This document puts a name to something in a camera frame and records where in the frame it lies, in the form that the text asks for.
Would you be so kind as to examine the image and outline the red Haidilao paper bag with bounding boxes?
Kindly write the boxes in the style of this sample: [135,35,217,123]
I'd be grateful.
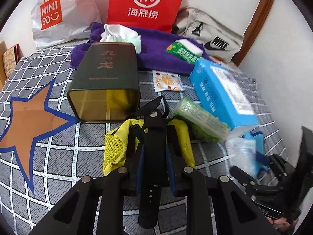
[107,0,182,33]

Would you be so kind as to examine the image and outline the blue tissue pack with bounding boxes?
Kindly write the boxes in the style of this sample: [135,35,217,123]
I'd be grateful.
[189,58,259,135]

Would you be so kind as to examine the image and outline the white sponge block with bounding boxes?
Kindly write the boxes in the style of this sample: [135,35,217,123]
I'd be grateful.
[176,39,203,57]

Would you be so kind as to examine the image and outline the wooden door frame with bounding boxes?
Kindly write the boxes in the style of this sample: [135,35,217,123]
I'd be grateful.
[232,0,274,66]

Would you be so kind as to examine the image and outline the orange star blue outline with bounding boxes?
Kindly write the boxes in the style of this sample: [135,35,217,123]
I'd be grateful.
[1,79,77,193]

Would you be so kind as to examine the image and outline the orange fruit snack sachet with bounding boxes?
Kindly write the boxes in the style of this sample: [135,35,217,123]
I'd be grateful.
[152,70,184,93]

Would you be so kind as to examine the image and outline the white Miniso plastic bag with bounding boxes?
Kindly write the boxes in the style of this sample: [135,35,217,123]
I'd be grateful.
[31,0,101,49]

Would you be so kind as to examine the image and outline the green snack packet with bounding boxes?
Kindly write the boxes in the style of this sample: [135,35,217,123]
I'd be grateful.
[165,41,200,64]

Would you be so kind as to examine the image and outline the grey Nike bag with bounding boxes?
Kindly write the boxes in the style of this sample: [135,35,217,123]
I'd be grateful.
[173,7,244,63]

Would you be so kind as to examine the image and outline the white and green glove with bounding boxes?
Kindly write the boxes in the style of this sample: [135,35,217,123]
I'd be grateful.
[100,24,141,54]

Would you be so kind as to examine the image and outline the person's right hand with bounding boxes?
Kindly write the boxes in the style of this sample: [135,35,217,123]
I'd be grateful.
[267,217,298,231]

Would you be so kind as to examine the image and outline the green wet wipes pack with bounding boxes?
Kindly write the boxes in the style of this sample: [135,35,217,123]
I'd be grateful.
[171,97,231,142]

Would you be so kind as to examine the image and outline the dark green tin box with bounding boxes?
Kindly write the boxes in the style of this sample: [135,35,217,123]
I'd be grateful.
[67,42,141,123]

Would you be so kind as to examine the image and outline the patterned book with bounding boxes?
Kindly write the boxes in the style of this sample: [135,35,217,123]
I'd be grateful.
[3,44,21,78]

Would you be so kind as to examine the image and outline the yellow mesh pouch black strap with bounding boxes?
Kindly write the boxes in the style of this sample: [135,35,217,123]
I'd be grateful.
[102,95,196,229]

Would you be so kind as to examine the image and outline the clear plastic wrapper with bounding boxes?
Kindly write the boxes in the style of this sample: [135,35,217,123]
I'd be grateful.
[226,137,258,178]

